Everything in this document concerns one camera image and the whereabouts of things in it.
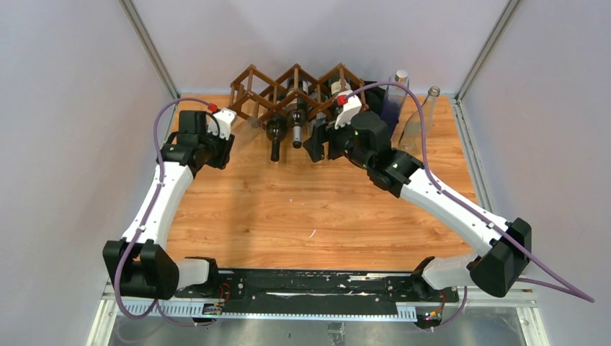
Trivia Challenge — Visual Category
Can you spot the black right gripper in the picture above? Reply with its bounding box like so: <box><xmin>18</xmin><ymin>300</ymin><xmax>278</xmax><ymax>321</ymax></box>
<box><xmin>302</xmin><ymin>111</ymin><xmax>373</xmax><ymax>171</ymax></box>

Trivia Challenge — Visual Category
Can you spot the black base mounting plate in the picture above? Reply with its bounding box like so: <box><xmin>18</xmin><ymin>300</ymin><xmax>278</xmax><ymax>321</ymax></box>
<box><xmin>175</xmin><ymin>268</ymin><xmax>459</xmax><ymax>317</ymax></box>

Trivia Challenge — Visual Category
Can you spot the blue square glass bottle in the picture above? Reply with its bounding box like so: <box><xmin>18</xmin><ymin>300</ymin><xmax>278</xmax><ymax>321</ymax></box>
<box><xmin>380</xmin><ymin>70</ymin><xmax>409</xmax><ymax>135</ymax></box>

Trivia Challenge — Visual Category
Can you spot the dark bottle right slot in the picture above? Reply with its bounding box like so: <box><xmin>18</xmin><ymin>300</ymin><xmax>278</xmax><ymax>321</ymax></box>
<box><xmin>329</xmin><ymin>76</ymin><xmax>352</xmax><ymax>104</ymax></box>

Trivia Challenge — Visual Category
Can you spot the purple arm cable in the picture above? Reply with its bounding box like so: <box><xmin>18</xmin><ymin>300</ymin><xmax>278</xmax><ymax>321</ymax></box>
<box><xmin>112</xmin><ymin>97</ymin><xmax>220</xmax><ymax>345</ymax></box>
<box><xmin>336</xmin><ymin>81</ymin><xmax>596</xmax><ymax>332</ymax></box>

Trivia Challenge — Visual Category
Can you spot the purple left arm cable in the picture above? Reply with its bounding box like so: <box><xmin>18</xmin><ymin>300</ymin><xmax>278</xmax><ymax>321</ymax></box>
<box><xmin>112</xmin><ymin>97</ymin><xmax>220</xmax><ymax>345</ymax></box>

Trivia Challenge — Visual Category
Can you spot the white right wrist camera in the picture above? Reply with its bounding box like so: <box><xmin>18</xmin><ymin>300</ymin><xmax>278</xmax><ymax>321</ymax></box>
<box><xmin>334</xmin><ymin>92</ymin><xmax>362</xmax><ymax>130</ymax></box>

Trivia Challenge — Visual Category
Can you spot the dark green wine bottle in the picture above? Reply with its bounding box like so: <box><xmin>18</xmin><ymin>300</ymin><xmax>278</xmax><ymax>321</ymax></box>
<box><xmin>266</xmin><ymin>112</ymin><xmax>287</xmax><ymax>162</ymax></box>

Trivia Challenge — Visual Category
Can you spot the brown wooden wine rack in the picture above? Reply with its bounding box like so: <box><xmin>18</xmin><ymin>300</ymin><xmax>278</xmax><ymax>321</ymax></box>
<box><xmin>228</xmin><ymin>63</ymin><xmax>365</xmax><ymax>127</ymax></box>

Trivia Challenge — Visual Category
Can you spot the clear bottle black cap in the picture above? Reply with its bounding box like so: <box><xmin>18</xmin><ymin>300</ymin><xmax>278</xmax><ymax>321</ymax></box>
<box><xmin>307</xmin><ymin>92</ymin><xmax>329</xmax><ymax>138</ymax></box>

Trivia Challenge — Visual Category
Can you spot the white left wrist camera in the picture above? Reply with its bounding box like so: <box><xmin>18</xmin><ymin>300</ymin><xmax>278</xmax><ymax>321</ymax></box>
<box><xmin>207</xmin><ymin>108</ymin><xmax>238</xmax><ymax>141</ymax></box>

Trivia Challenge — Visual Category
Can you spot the green bottle silver neck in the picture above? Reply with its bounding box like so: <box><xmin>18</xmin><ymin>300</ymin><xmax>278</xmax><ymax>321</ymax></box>
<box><xmin>285</xmin><ymin>77</ymin><xmax>308</xmax><ymax>148</ymax></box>

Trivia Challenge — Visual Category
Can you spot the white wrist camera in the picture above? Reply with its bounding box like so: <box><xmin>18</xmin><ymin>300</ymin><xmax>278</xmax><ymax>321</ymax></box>
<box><xmin>334</xmin><ymin>92</ymin><xmax>362</xmax><ymax>130</ymax></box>
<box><xmin>207</xmin><ymin>108</ymin><xmax>238</xmax><ymax>141</ymax></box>

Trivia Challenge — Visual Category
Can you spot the black cloth behind rack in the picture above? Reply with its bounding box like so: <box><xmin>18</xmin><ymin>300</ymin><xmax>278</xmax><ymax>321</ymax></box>
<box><xmin>364</xmin><ymin>86</ymin><xmax>386</xmax><ymax>117</ymax></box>

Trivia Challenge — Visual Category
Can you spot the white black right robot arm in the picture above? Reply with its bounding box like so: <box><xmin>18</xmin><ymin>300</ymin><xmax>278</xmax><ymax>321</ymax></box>
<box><xmin>303</xmin><ymin>111</ymin><xmax>532</xmax><ymax>301</ymax></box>

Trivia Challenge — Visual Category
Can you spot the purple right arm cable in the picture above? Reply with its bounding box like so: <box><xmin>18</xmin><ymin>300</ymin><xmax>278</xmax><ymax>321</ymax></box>
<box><xmin>336</xmin><ymin>81</ymin><xmax>596</xmax><ymax>332</ymax></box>

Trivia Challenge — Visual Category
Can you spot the clear glass bottle dark label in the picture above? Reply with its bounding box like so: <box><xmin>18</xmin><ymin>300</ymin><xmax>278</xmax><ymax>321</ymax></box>
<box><xmin>398</xmin><ymin>86</ymin><xmax>441</xmax><ymax>156</ymax></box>

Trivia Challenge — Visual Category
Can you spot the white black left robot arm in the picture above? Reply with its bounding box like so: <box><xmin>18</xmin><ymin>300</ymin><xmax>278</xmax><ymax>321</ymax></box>
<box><xmin>102</xmin><ymin>108</ymin><xmax>237</xmax><ymax>300</ymax></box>

